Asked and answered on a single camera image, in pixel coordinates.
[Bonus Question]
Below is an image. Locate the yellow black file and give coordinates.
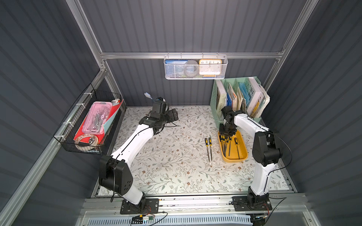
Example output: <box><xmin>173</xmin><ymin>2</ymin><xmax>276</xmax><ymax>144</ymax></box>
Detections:
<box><xmin>205</xmin><ymin>138</ymin><xmax>210</xmax><ymax>162</ymax></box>
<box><xmin>225</xmin><ymin>136</ymin><xmax>232</xmax><ymax>157</ymax></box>
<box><xmin>234</xmin><ymin>137</ymin><xmax>240</xmax><ymax>160</ymax></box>
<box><xmin>208</xmin><ymin>137</ymin><xmax>213</xmax><ymax>162</ymax></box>

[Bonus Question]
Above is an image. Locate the yellow storage tray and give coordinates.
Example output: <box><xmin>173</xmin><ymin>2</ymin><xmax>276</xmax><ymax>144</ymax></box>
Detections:
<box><xmin>218</xmin><ymin>131</ymin><xmax>248</xmax><ymax>163</ymax></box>

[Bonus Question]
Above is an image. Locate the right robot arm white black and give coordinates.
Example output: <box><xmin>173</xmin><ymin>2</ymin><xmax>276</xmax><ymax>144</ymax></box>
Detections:
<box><xmin>219</xmin><ymin>106</ymin><xmax>282</xmax><ymax>209</ymax></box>

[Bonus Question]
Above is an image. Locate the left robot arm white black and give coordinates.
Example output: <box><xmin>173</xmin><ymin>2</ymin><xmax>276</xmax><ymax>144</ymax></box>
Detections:
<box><xmin>99</xmin><ymin>108</ymin><xmax>178</xmax><ymax>206</ymax></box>

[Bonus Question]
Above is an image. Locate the green file organizer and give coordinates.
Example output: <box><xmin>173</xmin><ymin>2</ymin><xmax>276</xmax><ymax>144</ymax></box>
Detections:
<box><xmin>210</xmin><ymin>77</ymin><xmax>250</xmax><ymax>128</ymax></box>

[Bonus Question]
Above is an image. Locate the blue box in basket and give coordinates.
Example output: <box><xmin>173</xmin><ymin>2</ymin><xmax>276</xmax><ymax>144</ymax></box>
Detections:
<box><xmin>164</xmin><ymin>59</ymin><xmax>187</xmax><ymax>77</ymax></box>

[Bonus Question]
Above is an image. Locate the pink plastic tool case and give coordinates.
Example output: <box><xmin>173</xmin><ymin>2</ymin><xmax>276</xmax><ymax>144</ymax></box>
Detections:
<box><xmin>82</xmin><ymin>101</ymin><xmax>112</xmax><ymax>135</ymax></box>

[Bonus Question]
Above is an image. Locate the blue desk lamp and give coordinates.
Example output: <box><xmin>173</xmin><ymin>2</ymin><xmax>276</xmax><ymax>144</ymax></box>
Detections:
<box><xmin>144</xmin><ymin>92</ymin><xmax>155</xmax><ymax>103</ymax></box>

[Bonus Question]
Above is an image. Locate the white book in organizer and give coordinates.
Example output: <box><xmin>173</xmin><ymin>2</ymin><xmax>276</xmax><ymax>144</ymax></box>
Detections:
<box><xmin>247</xmin><ymin>77</ymin><xmax>264</xmax><ymax>117</ymax></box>

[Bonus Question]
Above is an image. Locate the grey tape roll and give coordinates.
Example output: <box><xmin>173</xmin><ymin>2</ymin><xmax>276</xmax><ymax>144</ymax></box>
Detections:
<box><xmin>184</xmin><ymin>60</ymin><xmax>199</xmax><ymax>78</ymax></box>

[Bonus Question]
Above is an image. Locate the yellow white clock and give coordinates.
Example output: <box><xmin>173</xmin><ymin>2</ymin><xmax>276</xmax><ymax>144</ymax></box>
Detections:
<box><xmin>199</xmin><ymin>59</ymin><xmax>222</xmax><ymax>76</ymax></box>

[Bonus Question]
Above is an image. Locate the red folder in basket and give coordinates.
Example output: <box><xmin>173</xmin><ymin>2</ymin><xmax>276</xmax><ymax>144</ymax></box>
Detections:
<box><xmin>74</xmin><ymin>99</ymin><xmax>123</xmax><ymax>146</ymax></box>

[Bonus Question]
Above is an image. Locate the clear tape roll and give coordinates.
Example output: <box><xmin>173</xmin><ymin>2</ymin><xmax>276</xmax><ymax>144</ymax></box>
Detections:
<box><xmin>74</xmin><ymin>134</ymin><xmax>99</xmax><ymax>147</ymax></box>

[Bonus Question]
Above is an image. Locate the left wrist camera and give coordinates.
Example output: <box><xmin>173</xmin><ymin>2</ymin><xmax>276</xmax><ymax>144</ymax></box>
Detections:
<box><xmin>152</xmin><ymin>97</ymin><xmax>168</xmax><ymax>115</ymax></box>

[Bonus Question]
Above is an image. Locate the white wire hanging basket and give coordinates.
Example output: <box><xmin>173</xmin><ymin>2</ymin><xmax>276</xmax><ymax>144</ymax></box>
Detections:
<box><xmin>163</xmin><ymin>55</ymin><xmax>229</xmax><ymax>80</ymax></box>

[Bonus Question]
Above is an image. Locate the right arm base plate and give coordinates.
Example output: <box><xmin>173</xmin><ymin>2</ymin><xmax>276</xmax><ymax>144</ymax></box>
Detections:
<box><xmin>231</xmin><ymin>195</ymin><xmax>273</xmax><ymax>211</ymax></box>

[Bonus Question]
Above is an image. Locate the black wire side basket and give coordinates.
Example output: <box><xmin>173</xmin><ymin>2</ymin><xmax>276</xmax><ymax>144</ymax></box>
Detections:
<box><xmin>54</xmin><ymin>85</ymin><xmax>124</xmax><ymax>154</ymax></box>

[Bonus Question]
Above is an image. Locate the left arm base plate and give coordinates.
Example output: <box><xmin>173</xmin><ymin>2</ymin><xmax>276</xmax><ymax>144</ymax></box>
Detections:
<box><xmin>120</xmin><ymin>198</ymin><xmax>159</xmax><ymax>215</ymax></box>

